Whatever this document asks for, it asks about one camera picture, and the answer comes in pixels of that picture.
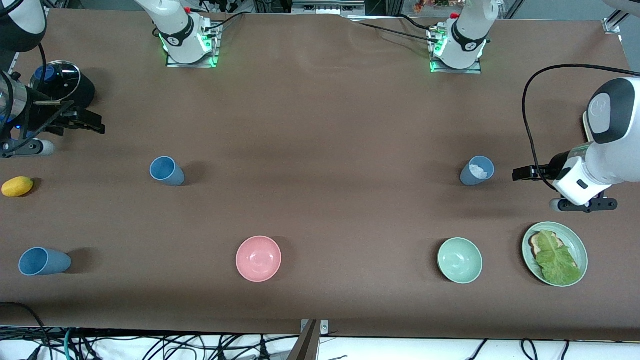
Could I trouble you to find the blue cup holding tissue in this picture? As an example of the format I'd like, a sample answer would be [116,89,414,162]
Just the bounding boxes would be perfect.
[459,156,496,187]

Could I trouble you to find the blue plastic cup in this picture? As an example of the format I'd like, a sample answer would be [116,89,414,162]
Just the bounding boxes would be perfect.
[149,156,186,188]
[18,246,72,277]

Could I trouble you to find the glass lid with blue knob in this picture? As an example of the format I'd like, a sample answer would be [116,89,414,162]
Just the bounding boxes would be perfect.
[29,60,81,94]

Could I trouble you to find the pale green plate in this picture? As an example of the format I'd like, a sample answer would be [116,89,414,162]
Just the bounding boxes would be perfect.
[521,221,589,288]

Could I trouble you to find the cream toaster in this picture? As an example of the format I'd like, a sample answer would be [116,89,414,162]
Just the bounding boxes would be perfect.
[582,110,602,144]

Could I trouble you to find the toast slice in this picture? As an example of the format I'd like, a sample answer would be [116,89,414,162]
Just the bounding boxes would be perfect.
[529,231,579,269]

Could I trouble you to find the yellow lemon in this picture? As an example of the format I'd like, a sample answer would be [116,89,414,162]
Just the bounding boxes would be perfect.
[1,175,35,198]

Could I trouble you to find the green lettuce leaf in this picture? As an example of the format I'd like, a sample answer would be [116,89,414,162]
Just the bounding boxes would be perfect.
[534,229,583,286]

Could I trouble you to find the pale green bowl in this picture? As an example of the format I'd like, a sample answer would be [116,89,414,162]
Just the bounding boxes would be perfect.
[437,236,484,285]

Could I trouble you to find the brown table cover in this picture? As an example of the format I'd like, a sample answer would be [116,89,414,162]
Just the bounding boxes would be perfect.
[0,7,640,343]

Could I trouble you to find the pink bowl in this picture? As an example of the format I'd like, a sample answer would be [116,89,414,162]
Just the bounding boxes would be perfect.
[235,235,283,283]

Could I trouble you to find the dark metal profile bar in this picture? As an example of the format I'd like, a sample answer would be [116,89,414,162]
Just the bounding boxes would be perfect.
[286,320,321,360]

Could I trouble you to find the black pot with blue handle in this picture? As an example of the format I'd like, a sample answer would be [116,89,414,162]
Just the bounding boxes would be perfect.
[30,61,97,109]

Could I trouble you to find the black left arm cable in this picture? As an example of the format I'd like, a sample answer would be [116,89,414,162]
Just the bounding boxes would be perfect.
[521,63,640,193]

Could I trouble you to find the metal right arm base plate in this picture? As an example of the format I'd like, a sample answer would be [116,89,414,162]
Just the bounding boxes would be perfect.
[165,24,221,69]

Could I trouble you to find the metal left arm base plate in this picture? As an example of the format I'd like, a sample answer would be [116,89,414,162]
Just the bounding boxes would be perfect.
[428,26,484,75]

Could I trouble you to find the aluminium corner bracket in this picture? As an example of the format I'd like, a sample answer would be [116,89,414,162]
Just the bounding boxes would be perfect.
[602,9,632,35]

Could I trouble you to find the black right base cable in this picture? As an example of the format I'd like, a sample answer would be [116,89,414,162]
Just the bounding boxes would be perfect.
[202,12,247,33]

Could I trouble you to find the black base cable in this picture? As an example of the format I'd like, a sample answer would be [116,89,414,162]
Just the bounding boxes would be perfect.
[349,14,443,43]
[202,12,247,33]

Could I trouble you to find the black looped floor cable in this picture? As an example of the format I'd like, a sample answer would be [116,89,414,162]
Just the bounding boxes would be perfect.
[0,301,52,360]

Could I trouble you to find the black left base cable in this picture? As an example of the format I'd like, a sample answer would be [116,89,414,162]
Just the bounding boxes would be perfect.
[349,14,443,43]

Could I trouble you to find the silver table edge bracket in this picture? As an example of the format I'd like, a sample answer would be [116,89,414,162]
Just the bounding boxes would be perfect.
[300,319,330,336]

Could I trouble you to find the silver metal frame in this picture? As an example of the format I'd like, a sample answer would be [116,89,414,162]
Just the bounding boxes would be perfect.
[291,0,367,16]

